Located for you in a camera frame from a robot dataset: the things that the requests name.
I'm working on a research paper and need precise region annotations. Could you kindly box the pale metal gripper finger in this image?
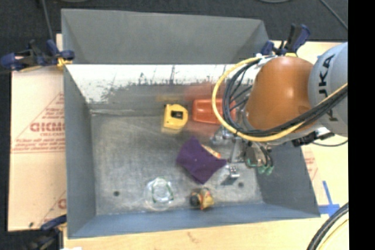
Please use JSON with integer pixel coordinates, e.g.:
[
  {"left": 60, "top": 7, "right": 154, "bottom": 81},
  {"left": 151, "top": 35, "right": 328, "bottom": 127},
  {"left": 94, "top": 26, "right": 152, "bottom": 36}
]
[{"left": 219, "top": 165, "right": 241, "bottom": 186}]

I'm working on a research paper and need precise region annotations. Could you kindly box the orange and yellow packet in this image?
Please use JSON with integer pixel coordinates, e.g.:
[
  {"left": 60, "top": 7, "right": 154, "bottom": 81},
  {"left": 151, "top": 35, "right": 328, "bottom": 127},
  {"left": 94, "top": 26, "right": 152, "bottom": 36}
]
[{"left": 202, "top": 143, "right": 222, "bottom": 159}]

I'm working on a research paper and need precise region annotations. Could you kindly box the purple cloth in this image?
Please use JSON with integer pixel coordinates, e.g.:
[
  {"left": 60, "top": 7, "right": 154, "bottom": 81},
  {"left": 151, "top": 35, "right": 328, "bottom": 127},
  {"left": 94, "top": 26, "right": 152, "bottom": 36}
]
[{"left": 175, "top": 136, "right": 228, "bottom": 185}]

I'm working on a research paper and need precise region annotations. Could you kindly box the yellow and black toy animal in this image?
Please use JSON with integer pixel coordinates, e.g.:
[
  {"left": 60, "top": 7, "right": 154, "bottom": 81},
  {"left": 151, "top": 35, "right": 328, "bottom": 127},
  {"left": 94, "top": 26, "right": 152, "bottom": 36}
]
[{"left": 189, "top": 187, "right": 215, "bottom": 211}]

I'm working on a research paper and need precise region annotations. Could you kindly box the orange-red plastic block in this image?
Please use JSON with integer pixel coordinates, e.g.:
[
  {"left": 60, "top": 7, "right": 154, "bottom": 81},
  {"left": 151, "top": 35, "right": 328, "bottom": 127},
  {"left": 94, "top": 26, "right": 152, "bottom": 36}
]
[{"left": 191, "top": 98, "right": 237, "bottom": 124}]

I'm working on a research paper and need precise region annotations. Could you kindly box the yellow tape measure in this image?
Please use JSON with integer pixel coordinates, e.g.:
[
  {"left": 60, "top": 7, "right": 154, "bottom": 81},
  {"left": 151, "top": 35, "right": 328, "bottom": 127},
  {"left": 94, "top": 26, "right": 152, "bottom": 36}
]
[{"left": 162, "top": 103, "right": 189, "bottom": 135}]

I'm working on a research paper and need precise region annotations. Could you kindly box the grey metal bin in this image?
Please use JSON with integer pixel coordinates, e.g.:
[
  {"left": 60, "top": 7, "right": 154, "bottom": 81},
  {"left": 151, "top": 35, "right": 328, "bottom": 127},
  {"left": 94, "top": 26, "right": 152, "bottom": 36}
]
[{"left": 60, "top": 8, "right": 321, "bottom": 239}]

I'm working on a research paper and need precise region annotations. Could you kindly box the brown cardboard board, red print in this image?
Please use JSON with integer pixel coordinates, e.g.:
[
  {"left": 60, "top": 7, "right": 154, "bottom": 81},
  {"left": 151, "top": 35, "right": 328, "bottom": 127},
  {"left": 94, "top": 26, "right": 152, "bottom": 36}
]
[{"left": 7, "top": 66, "right": 69, "bottom": 232}]

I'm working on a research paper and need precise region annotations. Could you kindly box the black cylinder on white bracket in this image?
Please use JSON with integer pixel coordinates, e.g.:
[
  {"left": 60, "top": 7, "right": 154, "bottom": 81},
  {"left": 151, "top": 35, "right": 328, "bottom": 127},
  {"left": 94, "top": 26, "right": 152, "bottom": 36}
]
[{"left": 292, "top": 128, "right": 335, "bottom": 148}]

